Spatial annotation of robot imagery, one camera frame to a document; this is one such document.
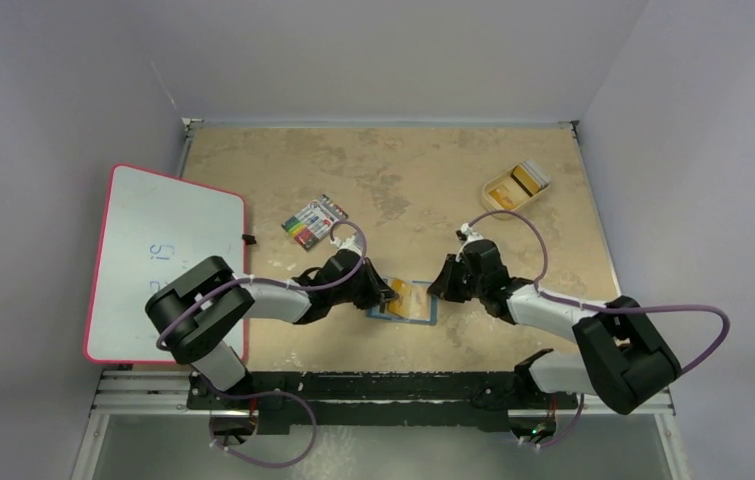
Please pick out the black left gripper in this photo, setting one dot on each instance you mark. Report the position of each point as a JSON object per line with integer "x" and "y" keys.
{"x": 377, "y": 291}

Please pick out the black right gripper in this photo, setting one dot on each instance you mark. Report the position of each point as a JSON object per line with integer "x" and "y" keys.
{"x": 452, "y": 277}

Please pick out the gold credit card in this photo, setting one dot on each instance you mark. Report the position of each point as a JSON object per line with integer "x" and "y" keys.
{"x": 420, "y": 303}
{"x": 399, "y": 306}

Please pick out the blue card holder wallet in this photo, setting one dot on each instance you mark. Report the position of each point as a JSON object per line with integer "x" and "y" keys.
{"x": 380, "y": 312}

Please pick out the beige oval card tray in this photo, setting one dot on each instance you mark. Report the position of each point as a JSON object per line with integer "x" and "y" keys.
{"x": 503, "y": 193}

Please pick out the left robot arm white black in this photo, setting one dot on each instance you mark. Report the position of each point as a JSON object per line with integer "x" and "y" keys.
{"x": 194, "y": 313}

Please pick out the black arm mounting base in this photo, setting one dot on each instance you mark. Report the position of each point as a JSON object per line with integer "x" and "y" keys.
{"x": 489, "y": 401}

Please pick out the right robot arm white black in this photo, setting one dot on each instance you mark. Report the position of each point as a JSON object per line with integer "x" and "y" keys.
{"x": 622, "y": 359}

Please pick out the pack of coloured markers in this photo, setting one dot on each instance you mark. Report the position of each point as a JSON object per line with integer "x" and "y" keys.
{"x": 313, "y": 223}

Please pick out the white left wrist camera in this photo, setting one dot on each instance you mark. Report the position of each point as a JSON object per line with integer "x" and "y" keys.
{"x": 351, "y": 243}

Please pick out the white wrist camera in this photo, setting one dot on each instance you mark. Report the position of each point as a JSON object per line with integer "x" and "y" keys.
{"x": 467, "y": 235}
{"x": 351, "y": 243}

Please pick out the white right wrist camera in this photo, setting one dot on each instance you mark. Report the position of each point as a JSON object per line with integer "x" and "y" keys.
{"x": 467, "y": 235}

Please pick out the whiteboard with pink frame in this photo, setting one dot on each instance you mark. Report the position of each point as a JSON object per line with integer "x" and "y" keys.
{"x": 155, "y": 227}

